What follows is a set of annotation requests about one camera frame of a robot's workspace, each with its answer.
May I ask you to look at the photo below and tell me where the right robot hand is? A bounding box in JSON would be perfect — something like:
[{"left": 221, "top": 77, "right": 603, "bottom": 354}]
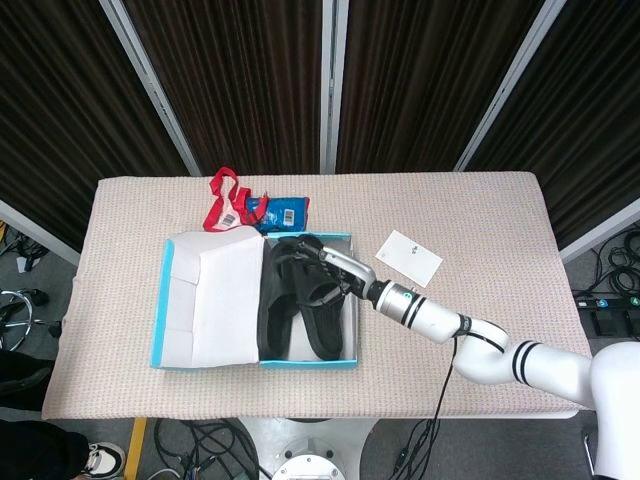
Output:
[{"left": 279, "top": 233, "right": 377, "bottom": 307}]

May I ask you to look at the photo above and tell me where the black slipper with frayed tag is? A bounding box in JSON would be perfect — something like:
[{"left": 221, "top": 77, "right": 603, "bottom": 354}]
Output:
[{"left": 257, "top": 238, "right": 302, "bottom": 359}]

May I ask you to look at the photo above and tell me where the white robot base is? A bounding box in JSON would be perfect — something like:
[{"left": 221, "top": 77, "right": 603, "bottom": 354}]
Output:
[{"left": 238, "top": 417, "right": 382, "bottom": 480}]

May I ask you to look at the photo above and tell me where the beige cloth-covered table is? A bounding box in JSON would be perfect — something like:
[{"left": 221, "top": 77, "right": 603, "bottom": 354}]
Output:
[{"left": 41, "top": 172, "right": 599, "bottom": 421}]

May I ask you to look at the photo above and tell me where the light blue cardboard shoe box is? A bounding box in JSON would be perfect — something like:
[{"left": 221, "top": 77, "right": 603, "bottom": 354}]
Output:
[{"left": 149, "top": 229, "right": 361, "bottom": 371}]

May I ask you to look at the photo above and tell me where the white paper card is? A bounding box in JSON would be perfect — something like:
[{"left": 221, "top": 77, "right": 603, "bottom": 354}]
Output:
[{"left": 374, "top": 229, "right": 444, "bottom": 288}]

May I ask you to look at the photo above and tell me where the blue plastic package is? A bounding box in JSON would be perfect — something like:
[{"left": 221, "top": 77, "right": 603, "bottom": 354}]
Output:
[{"left": 244, "top": 194, "right": 311, "bottom": 235}]

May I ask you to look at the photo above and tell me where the black power strip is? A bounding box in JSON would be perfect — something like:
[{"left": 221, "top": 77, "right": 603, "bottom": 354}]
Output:
[{"left": 572, "top": 294, "right": 640, "bottom": 310}]

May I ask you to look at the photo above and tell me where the yellow floor tape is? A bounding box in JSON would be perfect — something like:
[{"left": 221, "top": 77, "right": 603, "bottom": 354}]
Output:
[{"left": 123, "top": 417, "right": 149, "bottom": 476}]

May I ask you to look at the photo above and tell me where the white and black sneaker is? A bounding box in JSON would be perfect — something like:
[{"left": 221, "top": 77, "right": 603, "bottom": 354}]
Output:
[{"left": 82, "top": 442, "right": 126, "bottom": 476}]

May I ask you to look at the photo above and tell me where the chrome stool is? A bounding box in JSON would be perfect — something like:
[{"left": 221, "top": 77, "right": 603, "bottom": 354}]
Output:
[{"left": 0, "top": 288, "right": 64, "bottom": 351}]

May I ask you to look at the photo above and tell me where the black trouser leg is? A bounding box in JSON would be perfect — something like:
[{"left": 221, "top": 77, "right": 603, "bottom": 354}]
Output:
[{"left": 0, "top": 420, "right": 92, "bottom": 480}]

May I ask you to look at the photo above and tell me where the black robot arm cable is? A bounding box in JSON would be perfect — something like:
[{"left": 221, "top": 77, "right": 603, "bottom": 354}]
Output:
[{"left": 389, "top": 337, "right": 459, "bottom": 480}]

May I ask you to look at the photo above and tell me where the silver aluminium partition post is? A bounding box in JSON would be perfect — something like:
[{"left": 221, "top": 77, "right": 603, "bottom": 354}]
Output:
[
  {"left": 559, "top": 197, "right": 640, "bottom": 264},
  {"left": 319, "top": 0, "right": 350, "bottom": 175},
  {"left": 0, "top": 199, "right": 81, "bottom": 266},
  {"left": 99, "top": 0, "right": 201, "bottom": 176},
  {"left": 453, "top": 0, "right": 569, "bottom": 173}
]

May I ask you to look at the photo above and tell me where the black floor cable bundle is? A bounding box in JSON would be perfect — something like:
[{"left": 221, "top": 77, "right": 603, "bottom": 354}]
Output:
[
  {"left": 0, "top": 224, "right": 47, "bottom": 275},
  {"left": 594, "top": 224, "right": 640, "bottom": 294},
  {"left": 152, "top": 418, "right": 262, "bottom": 480}
]

